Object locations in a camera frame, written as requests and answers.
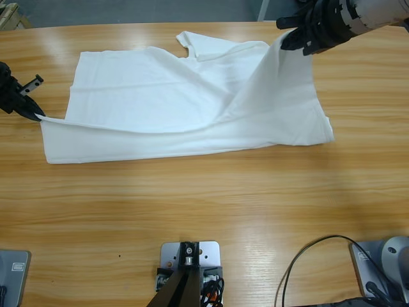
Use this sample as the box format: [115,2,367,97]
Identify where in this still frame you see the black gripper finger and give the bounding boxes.
[16,104,42,123]
[281,38,309,51]
[281,30,309,44]
[22,95,45,118]

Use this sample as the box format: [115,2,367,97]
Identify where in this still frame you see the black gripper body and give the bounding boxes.
[0,62,45,114]
[276,0,356,56]

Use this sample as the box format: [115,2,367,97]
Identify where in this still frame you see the white t-shirt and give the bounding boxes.
[41,30,336,165]

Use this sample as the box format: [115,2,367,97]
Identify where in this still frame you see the white upright pole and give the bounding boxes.
[257,0,272,22]

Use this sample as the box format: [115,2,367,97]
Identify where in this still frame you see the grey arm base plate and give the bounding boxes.
[348,239,409,302]
[0,249,32,307]

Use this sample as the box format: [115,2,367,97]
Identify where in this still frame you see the long black cable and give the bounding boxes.
[276,235,352,307]

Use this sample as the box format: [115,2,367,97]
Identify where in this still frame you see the dark camera post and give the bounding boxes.
[149,242,202,307]

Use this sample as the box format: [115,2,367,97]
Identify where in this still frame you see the orange and black cable bunch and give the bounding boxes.
[200,277,226,307]

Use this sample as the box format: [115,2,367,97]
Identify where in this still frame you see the thin black wire bundle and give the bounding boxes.
[364,279,409,307]

